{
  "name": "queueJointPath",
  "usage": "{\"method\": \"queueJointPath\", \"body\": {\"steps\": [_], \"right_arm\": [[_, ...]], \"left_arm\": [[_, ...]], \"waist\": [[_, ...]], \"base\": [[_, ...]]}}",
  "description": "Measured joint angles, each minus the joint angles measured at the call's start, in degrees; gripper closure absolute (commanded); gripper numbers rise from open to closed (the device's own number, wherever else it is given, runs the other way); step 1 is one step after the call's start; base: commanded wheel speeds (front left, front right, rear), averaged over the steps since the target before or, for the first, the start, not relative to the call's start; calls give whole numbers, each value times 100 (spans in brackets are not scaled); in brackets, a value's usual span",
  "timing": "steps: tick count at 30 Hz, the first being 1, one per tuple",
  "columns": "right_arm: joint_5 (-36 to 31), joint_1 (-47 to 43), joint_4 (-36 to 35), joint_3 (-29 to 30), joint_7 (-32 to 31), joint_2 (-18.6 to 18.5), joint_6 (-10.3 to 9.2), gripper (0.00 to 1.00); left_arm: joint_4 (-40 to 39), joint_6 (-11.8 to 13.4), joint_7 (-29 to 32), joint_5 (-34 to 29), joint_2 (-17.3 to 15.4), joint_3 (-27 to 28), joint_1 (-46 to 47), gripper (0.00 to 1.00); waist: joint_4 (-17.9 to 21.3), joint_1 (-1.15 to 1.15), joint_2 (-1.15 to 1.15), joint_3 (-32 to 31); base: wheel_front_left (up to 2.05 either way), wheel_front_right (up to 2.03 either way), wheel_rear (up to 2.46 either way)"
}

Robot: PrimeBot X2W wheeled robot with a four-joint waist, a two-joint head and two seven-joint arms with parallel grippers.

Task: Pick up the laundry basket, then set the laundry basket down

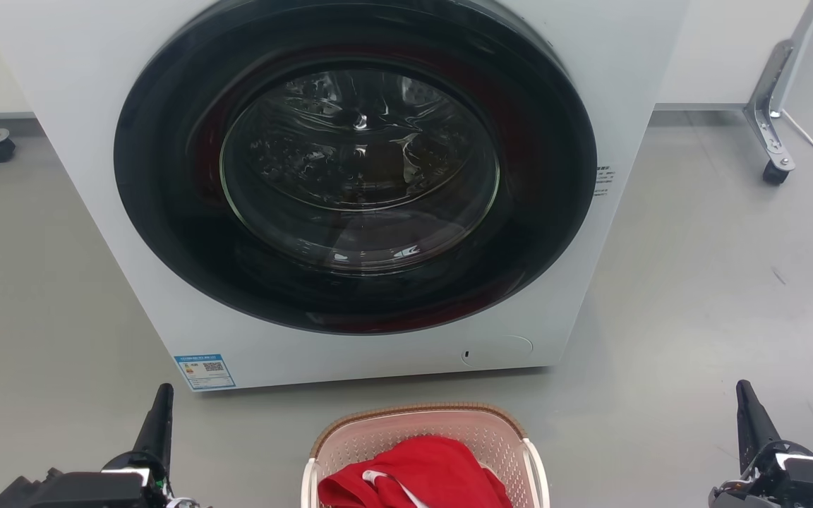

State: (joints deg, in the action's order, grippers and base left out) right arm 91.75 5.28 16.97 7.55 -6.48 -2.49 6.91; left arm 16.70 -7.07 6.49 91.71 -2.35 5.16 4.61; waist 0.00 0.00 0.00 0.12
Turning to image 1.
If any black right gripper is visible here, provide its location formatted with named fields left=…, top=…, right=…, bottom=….
left=709, top=380, right=813, bottom=508

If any red garment with white trim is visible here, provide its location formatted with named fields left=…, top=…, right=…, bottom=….
left=317, top=435, right=513, bottom=508

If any round black washer door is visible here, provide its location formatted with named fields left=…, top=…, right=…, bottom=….
left=114, top=0, right=598, bottom=336

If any white front-load washing machine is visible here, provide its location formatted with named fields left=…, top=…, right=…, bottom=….
left=0, top=0, right=689, bottom=392

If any blue energy label sticker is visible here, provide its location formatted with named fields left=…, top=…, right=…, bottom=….
left=174, top=353, right=236, bottom=391

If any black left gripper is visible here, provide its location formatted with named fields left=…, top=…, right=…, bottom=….
left=0, top=383, right=199, bottom=508

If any pink perforated laundry basket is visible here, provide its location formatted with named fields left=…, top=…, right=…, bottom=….
left=301, top=402, right=550, bottom=508

